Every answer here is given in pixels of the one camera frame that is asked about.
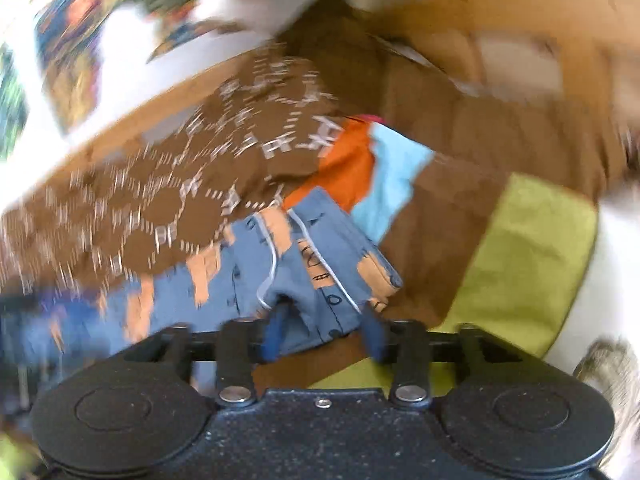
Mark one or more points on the blue pants with orange patches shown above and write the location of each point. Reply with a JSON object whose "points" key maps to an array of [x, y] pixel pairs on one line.
{"points": [[320, 260]]}

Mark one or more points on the wooden bed frame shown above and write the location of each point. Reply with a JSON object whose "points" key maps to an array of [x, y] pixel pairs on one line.
{"points": [[165, 105]]}

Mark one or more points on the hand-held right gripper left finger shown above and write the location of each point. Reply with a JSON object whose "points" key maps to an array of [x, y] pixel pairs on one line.
{"points": [[272, 332]]}

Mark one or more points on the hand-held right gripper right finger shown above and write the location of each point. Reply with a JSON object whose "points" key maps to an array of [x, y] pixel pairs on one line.
{"points": [[372, 336]]}

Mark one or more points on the patchwork bed sheet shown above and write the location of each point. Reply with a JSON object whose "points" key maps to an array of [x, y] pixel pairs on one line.
{"points": [[450, 210]]}

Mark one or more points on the beige fuzzy rug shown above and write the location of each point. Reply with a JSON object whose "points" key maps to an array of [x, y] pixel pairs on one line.
{"points": [[610, 380]]}

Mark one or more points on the brown printed blanket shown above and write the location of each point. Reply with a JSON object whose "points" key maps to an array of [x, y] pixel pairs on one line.
{"points": [[175, 200]]}

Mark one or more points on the colourful wall poster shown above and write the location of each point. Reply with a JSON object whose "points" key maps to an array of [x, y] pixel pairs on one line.
{"points": [[80, 35], [11, 105]]}

